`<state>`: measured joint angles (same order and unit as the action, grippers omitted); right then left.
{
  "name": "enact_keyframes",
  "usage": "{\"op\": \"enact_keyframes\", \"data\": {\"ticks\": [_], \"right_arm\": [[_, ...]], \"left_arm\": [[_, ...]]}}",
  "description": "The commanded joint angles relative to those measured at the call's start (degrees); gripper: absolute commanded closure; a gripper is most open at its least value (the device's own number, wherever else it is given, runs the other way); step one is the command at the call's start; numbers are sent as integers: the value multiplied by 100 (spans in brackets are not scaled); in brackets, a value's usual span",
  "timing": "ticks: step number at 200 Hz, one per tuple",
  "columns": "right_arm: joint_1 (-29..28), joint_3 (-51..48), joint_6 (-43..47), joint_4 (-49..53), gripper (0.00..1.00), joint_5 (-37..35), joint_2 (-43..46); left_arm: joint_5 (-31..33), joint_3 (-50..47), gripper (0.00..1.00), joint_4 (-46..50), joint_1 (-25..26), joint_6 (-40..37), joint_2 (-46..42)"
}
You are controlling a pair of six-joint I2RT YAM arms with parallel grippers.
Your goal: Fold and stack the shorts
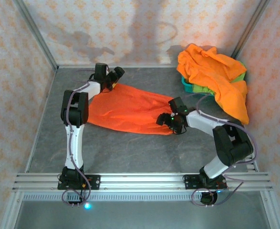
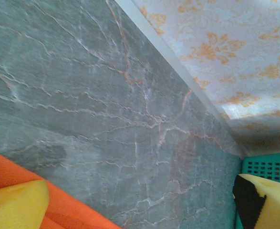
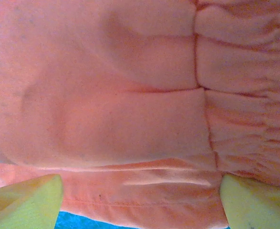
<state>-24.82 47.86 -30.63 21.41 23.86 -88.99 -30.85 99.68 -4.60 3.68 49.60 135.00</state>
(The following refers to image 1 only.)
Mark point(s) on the red-orange shorts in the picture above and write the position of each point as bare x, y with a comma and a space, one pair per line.
130, 109

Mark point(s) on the lime green shorts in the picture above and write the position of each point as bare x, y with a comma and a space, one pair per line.
201, 88

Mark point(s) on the light orange shorts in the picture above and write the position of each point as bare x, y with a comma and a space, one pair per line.
213, 69

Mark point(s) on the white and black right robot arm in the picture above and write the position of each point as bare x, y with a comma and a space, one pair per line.
201, 120

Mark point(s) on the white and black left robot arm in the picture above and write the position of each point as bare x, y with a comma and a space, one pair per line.
74, 143

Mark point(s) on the teal plastic basket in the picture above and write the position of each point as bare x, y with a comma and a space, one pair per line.
187, 87

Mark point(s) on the small black connector box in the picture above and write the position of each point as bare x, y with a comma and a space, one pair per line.
73, 204

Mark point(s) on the aluminium back frame bar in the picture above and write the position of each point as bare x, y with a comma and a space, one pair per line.
142, 66

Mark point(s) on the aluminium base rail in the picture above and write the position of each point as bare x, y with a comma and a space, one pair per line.
142, 181

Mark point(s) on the aluminium side rail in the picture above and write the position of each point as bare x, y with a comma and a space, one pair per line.
253, 167
42, 119

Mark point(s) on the aluminium frame post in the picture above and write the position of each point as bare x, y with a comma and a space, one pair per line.
249, 28
38, 33

